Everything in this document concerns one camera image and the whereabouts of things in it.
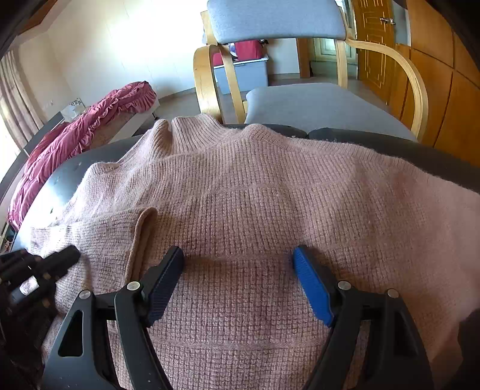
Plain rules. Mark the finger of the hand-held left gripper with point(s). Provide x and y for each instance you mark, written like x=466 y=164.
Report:
x=63 y=258

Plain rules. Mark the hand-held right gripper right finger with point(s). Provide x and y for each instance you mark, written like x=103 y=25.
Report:
x=311 y=285

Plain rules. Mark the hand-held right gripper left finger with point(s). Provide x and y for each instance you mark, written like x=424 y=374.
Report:
x=165 y=281

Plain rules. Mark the pink knitted sweater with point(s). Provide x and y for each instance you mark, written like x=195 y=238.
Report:
x=243 y=206

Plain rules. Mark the bed with red quilt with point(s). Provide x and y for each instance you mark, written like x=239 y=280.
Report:
x=75 y=131

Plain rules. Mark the bed with grey headboard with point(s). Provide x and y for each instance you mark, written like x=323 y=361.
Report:
x=123 y=123

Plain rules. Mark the white tissue box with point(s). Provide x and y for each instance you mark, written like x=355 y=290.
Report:
x=73 y=107

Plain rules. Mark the beige patterned curtain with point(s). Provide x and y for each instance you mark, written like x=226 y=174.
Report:
x=18 y=97

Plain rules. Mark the grey plastic storage box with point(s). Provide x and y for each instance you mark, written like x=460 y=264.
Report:
x=247 y=75

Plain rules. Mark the wooden wardrobe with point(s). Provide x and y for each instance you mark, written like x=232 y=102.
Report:
x=450 y=93

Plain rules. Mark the red fabric bag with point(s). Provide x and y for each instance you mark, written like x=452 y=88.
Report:
x=247 y=50

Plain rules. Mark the wooden door with gold lines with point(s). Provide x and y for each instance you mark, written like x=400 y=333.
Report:
x=375 y=48

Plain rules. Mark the grey armchair with wooden frame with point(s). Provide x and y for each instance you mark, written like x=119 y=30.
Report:
x=277 y=18

